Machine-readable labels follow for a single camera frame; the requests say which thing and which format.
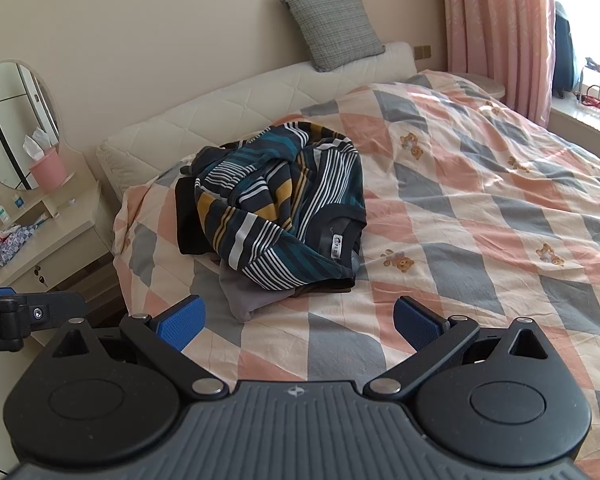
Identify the pink tissue bin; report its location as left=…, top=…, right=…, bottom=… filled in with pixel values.
left=22, top=127, right=75, bottom=192

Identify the cream quilted headboard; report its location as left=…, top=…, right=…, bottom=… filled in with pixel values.
left=96, top=41, right=415, bottom=201

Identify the round white side table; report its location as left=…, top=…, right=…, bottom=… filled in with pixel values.
left=472, top=75, right=507, bottom=105

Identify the white window sill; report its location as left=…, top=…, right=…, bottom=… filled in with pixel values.
left=549, top=94, right=600, bottom=147

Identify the grey plaid pillow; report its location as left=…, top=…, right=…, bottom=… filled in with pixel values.
left=276, top=0, right=387, bottom=73

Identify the pink curtain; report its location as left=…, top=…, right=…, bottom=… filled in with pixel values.
left=439, top=0, right=557, bottom=128

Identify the blue patterned packet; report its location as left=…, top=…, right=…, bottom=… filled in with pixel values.
left=0, top=225, right=43, bottom=267

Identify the cream dressing table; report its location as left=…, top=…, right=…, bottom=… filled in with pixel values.
left=0, top=145, right=128, bottom=346

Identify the grey garment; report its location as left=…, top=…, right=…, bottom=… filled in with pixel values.
left=218, top=255, right=308, bottom=322

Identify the striped knit sweater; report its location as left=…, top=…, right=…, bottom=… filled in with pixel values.
left=195, top=121, right=367, bottom=292

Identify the black garment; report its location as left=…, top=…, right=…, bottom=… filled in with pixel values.
left=175, top=146, right=241, bottom=257

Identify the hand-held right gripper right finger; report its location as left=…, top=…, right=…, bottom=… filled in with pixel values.
left=365, top=296, right=549, bottom=402

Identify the oval mirror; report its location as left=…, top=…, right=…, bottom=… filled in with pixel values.
left=0, top=60, right=63, bottom=192

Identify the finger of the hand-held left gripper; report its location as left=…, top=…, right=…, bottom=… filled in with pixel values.
left=0, top=287, right=88, bottom=335

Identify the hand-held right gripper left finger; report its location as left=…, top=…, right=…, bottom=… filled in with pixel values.
left=52, top=296, right=228, bottom=402

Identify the checked bear print quilt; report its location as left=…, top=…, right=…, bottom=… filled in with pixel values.
left=112, top=69, right=600, bottom=461

